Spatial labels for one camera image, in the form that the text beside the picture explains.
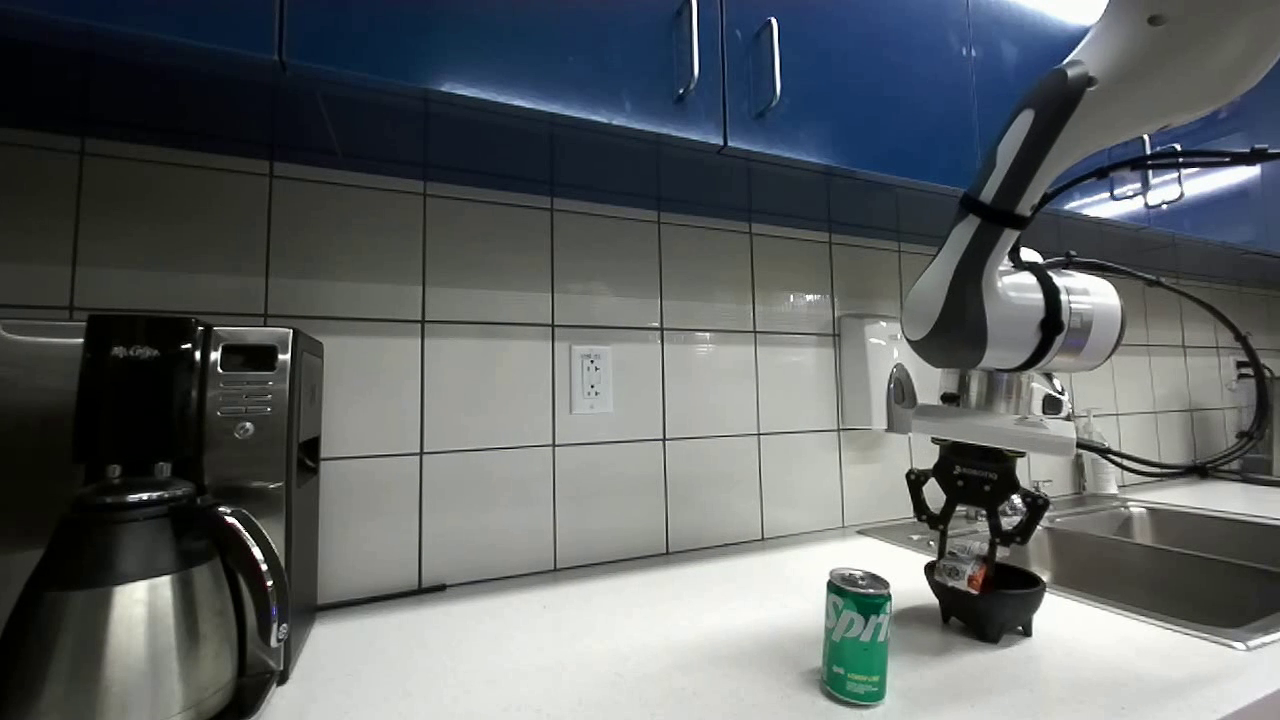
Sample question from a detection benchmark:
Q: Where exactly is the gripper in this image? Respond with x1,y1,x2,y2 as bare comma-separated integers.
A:
905,440,1052,593

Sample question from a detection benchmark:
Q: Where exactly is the black footed bowl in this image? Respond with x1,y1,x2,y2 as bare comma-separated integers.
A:
924,558,1047,644

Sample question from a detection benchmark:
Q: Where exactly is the clear pump soap bottle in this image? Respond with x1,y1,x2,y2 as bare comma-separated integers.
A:
1077,408,1122,497

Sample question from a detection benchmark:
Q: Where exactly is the green soda can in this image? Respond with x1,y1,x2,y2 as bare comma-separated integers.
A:
821,567,893,707

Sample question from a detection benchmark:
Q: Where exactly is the stainless steel sink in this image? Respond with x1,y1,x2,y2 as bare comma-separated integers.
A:
858,494,1280,652

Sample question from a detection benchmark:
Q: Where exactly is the blue cabinet door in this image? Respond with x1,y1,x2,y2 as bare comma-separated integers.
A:
0,0,282,61
1145,85,1280,253
282,0,725,147
968,0,1147,216
723,0,982,189

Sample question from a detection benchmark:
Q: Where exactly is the black and steel coffee maker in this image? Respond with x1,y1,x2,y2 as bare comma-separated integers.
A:
75,314,325,691

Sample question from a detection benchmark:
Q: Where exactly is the steel coffee carafe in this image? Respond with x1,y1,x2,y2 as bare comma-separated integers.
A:
0,477,292,720

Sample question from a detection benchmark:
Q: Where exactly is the stainless steel appliance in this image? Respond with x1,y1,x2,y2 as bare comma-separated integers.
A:
0,319,89,611

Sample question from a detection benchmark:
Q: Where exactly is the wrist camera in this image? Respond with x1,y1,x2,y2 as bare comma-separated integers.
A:
886,362,1079,459

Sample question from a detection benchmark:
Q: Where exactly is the white wall soap dispenser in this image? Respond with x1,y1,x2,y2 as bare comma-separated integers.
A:
839,314,907,431

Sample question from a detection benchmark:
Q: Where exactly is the silver cabinet door handle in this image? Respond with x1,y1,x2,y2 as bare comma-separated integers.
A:
749,16,784,120
1143,140,1188,210
1107,150,1147,202
673,0,702,103

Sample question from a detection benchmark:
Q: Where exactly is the white wall socket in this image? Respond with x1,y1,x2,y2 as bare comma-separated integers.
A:
569,344,615,416

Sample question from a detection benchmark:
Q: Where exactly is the blue wall cabinet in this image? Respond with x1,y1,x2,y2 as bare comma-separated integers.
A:
0,0,1280,259

